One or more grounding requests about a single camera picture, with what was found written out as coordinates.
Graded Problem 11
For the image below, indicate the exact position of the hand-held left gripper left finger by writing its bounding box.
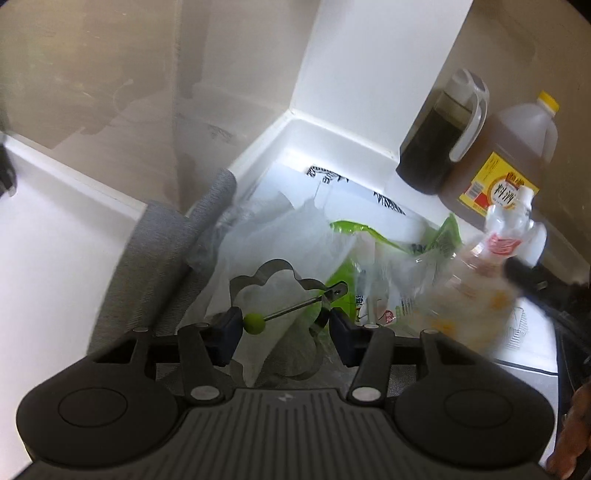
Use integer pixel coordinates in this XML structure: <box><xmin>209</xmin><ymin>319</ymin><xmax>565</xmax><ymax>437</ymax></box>
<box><xmin>92</xmin><ymin>308</ymin><xmax>243</xmax><ymax>404</ymax></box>

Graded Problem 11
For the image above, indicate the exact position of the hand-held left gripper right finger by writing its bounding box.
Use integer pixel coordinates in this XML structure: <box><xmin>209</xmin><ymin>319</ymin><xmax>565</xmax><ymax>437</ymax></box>
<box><xmin>329</xmin><ymin>308</ymin><xmax>490</xmax><ymax>407</ymax></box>

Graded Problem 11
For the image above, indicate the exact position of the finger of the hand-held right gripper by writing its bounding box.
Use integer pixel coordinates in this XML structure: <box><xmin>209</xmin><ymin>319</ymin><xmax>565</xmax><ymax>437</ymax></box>
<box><xmin>505</xmin><ymin>258</ymin><xmax>591</xmax><ymax>324</ymax></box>

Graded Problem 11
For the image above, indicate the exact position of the metal egg mould green knob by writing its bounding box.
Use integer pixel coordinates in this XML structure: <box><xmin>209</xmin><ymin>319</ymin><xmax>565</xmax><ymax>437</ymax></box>
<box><xmin>228</xmin><ymin>259</ymin><xmax>349</xmax><ymax>384</ymax></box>

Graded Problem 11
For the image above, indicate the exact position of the clear spout pouch red label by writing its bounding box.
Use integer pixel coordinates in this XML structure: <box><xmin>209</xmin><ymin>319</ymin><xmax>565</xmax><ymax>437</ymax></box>
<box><xmin>416</xmin><ymin>189</ymin><xmax>548</xmax><ymax>333</ymax></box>

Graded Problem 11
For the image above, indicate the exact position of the clear plastic bag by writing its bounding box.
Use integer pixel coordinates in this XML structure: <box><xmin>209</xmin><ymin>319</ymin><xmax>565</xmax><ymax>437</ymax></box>
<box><xmin>198</xmin><ymin>189</ymin><xmax>358</xmax><ymax>388</ymax></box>

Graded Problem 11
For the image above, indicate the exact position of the person's right hand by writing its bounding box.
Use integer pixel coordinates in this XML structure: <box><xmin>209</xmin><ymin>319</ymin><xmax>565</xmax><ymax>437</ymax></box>
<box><xmin>545</xmin><ymin>383</ymin><xmax>591</xmax><ymax>480</ymax></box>

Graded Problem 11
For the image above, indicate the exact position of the clear zip bag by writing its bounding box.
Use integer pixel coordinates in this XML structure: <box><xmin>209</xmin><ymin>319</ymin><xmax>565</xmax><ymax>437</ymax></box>
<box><xmin>365</xmin><ymin>240</ymin><xmax>444</xmax><ymax>333</ymax></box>

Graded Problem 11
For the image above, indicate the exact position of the black stove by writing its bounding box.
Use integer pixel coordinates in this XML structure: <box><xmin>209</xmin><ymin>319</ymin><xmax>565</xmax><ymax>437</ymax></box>
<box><xmin>536</xmin><ymin>222</ymin><xmax>591</xmax><ymax>398</ymax></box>

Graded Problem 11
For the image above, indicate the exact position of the grey mat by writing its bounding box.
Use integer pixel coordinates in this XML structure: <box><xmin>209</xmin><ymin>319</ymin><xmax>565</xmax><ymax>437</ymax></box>
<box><xmin>90</xmin><ymin>168</ymin><xmax>559</xmax><ymax>388</ymax></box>

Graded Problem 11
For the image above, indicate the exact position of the green wrapper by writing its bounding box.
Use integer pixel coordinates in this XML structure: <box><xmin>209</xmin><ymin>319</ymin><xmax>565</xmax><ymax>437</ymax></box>
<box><xmin>323</xmin><ymin>213</ymin><xmax>462</xmax><ymax>324</ymax></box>

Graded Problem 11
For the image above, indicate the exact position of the cooking wine jug yellow label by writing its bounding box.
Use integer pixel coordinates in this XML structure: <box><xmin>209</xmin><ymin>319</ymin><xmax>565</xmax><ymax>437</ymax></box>
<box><xmin>436</xmin><ymin>91</ymin><xmax>560</xmax><ymax>232</ymax></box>

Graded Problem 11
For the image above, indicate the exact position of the dark sauce dispenser bottle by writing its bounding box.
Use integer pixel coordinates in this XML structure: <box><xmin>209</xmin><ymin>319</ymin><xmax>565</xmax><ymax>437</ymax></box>
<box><xmin>396</xmin><ymin>68</ymin><xmax>490</xmax><ymax>195</ymax></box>

